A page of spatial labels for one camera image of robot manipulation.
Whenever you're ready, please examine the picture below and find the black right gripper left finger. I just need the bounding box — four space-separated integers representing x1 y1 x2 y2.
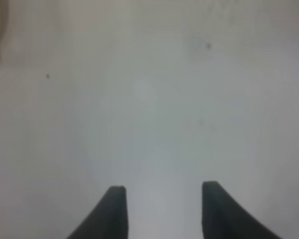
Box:
69 186 128 239

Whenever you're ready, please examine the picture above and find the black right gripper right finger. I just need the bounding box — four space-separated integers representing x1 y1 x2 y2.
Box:
201 181 279 239

